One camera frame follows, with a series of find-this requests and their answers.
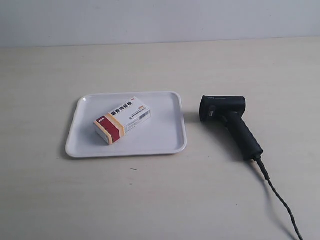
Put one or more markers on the white red medicine box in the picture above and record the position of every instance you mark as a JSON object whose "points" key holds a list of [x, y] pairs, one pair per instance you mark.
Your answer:
{"points": [[115, 124]]}

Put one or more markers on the white plastic tray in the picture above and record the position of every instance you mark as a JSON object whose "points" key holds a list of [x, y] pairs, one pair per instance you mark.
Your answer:
{"points": [[164, 133]]}

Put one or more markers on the black handheld barcode scanner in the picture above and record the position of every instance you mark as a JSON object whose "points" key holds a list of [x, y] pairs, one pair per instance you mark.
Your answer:
{"points": [[229, 111]]}

